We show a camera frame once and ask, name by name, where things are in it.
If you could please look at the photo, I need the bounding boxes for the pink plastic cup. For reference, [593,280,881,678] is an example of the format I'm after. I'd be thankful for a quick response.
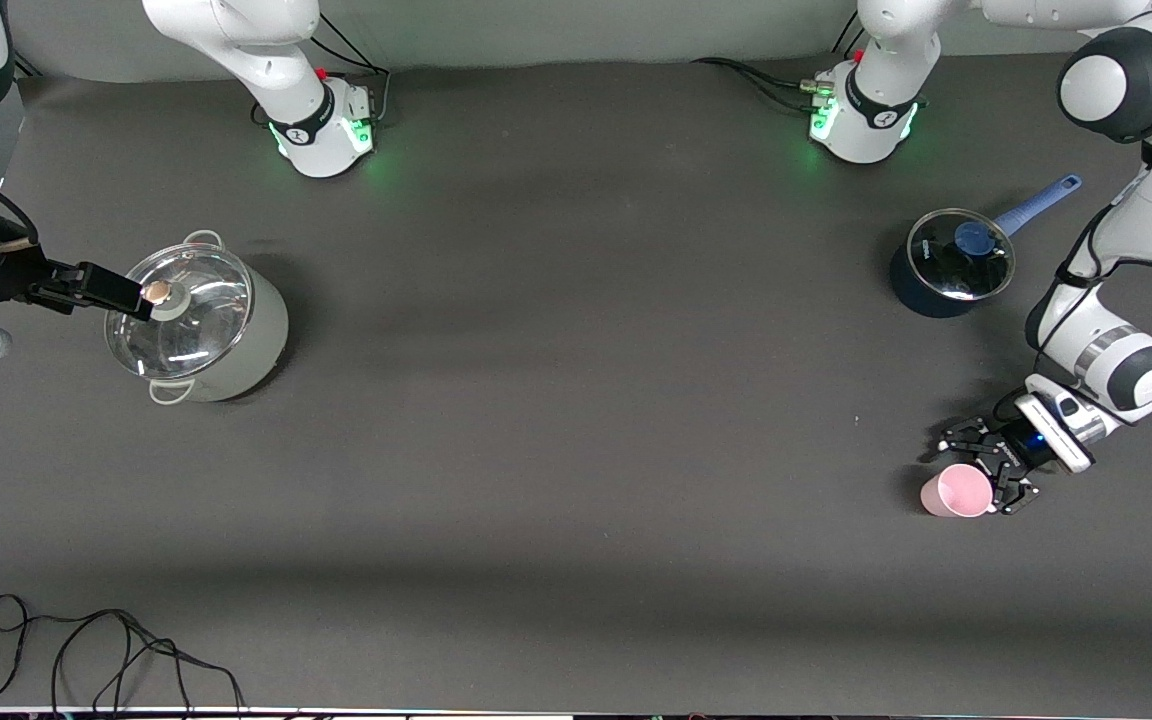
[920,463,995,519]

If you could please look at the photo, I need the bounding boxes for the dark blue saucepan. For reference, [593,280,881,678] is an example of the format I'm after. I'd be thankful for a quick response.
[889,174,1083,319]

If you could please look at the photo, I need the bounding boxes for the pale green stock pot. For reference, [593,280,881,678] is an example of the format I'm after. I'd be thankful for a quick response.
[104,230,290,405]

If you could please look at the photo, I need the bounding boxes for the glass lid with blue knob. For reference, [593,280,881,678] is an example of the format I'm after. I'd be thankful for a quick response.
[907,208,1018,301]

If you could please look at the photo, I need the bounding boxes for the dark grey table mat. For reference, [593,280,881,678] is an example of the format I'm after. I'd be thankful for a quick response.
[0,35,1152,714]

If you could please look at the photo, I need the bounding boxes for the black left arm wrist cable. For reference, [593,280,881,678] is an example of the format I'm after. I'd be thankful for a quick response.
[1034,0,1152,401]

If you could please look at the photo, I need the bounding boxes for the loose thin black cable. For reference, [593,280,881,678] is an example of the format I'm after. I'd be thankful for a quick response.
[0,594,247,716]

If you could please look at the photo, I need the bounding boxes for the black right arm base cables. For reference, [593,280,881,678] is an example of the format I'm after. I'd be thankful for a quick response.
[308,14,393,127]

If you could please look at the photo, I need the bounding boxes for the black arm base cables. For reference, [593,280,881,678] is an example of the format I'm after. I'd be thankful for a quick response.
[308,14,393,127]
[690,12,872,113]

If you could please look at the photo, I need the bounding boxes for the black left arm base cables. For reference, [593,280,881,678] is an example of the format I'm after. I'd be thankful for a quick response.
[690,12,872,113]

